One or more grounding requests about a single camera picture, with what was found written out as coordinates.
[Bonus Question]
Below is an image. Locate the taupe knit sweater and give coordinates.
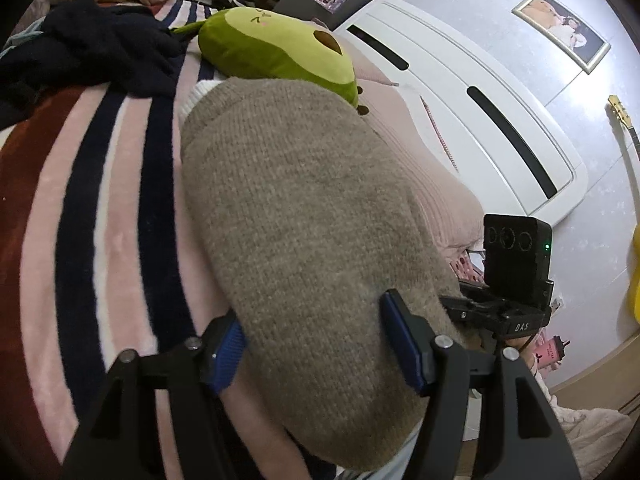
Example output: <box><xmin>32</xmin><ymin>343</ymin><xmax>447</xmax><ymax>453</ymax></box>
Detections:
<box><xmin>181</xmin><ymin>78</ymin><xmax>464</xmax><ymax>471</ymax></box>

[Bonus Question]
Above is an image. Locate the right hand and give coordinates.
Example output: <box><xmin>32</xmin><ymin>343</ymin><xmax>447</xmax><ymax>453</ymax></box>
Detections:
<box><xmin>506</xmin><ymin>334</ymin><xmax>540</xmax><ymax>375</ymax></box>

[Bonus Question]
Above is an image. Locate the white knit right sleeve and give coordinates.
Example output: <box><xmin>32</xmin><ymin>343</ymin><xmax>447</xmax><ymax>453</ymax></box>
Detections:
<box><xmin>534</xmin><ymin>372</ymin><xmax>634</xmax><ymax>480</ymax></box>

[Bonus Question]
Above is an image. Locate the pink knit pillow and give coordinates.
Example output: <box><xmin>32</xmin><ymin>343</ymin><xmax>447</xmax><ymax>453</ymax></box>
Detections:
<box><xmin>311</xmin><ymin>19</ymin><xmax>486</xmax><ymax>302</ymax></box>

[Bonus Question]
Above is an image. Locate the white bed headboard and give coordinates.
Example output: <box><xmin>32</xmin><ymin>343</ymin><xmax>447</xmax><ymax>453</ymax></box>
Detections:
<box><xmin>336</xmin><ymin>0</ymin><xmax>588</xmax><ymax>226</ymax></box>

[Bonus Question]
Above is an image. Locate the striped star fleece blanket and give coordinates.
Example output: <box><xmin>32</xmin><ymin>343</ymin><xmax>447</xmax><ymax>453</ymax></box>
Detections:
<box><xmin>0</xmin><ymin>0</ymin><xmax>352</xmax><ymax>480</ymax></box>

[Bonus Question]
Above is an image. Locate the yellow guitar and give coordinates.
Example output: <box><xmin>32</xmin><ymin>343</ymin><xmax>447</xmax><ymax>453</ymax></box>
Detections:
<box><xmin>605</xmin><ymin>94</ymin><xmax>640</xmax><ymax>321</ymax></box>

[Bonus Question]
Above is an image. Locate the green avocado plush toy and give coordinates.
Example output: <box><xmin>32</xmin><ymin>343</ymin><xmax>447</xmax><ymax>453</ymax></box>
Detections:
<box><xmin>172</xmin><ymin>6</ymin><xmax>369</xmax><ymax>115</ymax></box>

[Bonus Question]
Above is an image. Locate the dark navy garment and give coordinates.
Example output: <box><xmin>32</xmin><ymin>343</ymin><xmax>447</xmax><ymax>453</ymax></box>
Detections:
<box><xmin>1</xmin><ymin>0</ymin><xmax>186</xmax><ymax>128</ymax></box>

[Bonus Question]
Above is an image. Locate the black camera box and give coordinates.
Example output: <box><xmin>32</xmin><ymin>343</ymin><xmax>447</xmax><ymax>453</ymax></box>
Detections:
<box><xmin>484</xmin><ymin>214</ymin><xmax>552</xmax><ymax>294</ymax></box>

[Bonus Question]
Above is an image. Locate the framed wall photo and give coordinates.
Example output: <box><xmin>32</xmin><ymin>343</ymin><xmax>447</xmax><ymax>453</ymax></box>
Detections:
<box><xmin>512</xmin><ymin>0</ymin><xmax>611</xmax><ymax>74</ymax></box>

